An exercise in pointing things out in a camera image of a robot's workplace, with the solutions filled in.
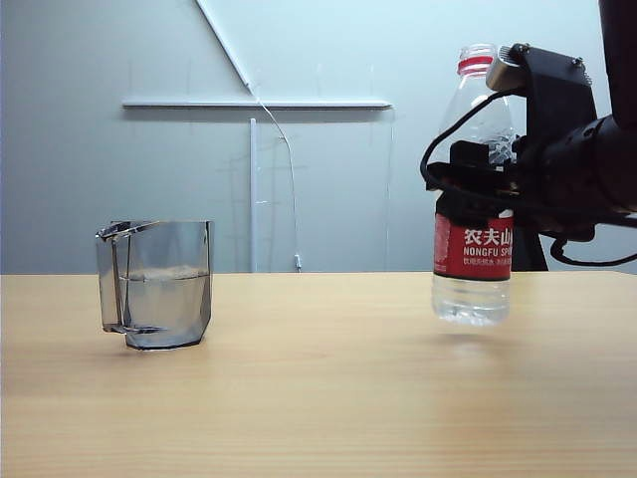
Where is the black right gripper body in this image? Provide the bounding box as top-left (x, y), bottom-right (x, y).
top-left (514, 118), bottom-right (624, 240)

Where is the black camera cable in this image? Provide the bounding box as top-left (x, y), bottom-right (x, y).
top-left (419, 89), bottom-right (637, 268)

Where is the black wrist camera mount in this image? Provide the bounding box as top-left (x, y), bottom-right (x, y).
top-left (486, 43), bottom-right (599, 138)

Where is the clear red-label mineral water bottle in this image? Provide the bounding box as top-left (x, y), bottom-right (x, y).
top-left (430, 43), bottom-right (517, 328)

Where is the grey transparent faceted mug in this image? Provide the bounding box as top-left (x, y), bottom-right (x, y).
top-left (95, 219), bottom-right (215, 353)

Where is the black office chair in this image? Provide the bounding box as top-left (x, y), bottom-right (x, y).
top-left (512, 226), bottom-right (549, 273)

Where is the diagonal white wall rail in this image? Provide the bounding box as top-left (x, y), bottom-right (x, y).
top-left (194, 0), bottom-right (256, 92)

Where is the thin white hanging cable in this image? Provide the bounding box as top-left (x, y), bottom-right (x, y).
top-left (251, 84), bottom-right (303, 272)

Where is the horizontal white wall rail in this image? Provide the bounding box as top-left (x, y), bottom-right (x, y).
top-left (121, 98), bottom-right (394, 112)

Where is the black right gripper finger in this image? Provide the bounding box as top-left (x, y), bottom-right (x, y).
top-left (449, 141), bottom-right (492, 166)
top-left (426, 160), bottom-right (518, 221)

